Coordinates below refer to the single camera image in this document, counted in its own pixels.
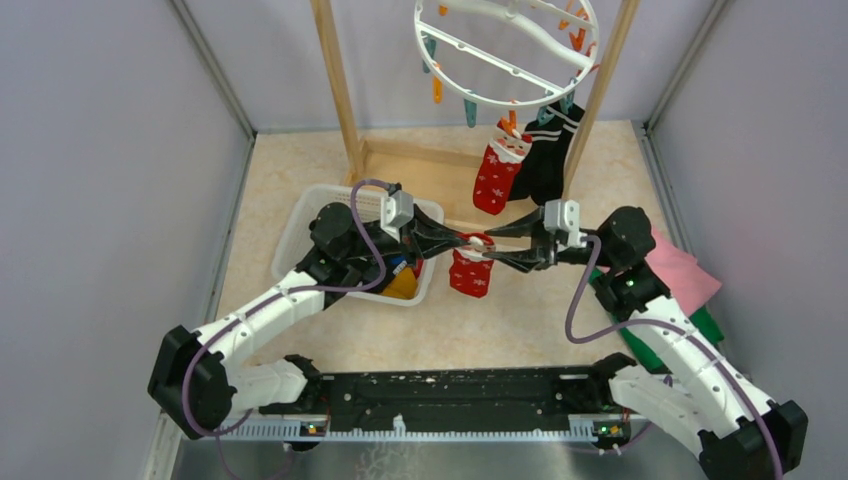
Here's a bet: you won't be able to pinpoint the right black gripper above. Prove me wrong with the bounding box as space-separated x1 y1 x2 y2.
482 208 617 273

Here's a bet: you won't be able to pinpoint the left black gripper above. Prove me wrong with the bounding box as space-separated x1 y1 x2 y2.
341 203 467 269

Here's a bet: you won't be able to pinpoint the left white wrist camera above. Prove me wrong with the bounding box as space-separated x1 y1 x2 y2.
380 185 415 242

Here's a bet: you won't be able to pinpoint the yellow sock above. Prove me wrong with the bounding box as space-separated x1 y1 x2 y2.
381 268 418 300

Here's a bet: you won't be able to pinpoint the pink cloth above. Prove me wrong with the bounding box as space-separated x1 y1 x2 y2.
646 227 722 316

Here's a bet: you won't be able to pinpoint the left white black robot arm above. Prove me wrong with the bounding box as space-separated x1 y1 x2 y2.
147 197 469 440

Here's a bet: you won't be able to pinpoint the round white clip hanger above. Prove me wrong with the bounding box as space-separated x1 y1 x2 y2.
412 1 602 128

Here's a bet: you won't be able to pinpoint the wooden hanger stand frame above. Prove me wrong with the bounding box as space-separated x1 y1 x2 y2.
311 1 640 229

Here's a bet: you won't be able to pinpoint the green cloth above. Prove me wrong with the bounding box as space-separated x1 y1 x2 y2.
619 306 725 374

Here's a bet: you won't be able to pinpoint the white plastic laundry basket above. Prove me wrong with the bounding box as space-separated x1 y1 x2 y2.
270 184 437 307

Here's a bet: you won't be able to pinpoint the black sock blue squares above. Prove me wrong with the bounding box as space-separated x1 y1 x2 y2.
391 256 416 276

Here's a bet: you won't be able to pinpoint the red Santa snowflake sock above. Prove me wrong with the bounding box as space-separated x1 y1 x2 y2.
472 129 532 215

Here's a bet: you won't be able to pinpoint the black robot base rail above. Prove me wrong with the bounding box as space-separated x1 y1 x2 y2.
258 364 654 439

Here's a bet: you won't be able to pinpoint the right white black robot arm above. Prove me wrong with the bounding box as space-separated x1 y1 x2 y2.
489 200 809 479

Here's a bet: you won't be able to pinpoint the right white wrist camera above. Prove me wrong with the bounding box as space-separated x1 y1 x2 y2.
543 199 587 248

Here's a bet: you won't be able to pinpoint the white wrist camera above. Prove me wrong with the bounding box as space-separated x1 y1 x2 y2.
380 185 415 242
543 199 587 248

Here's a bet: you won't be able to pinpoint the black sock white stripes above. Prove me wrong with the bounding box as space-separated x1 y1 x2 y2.
530 104 585 205

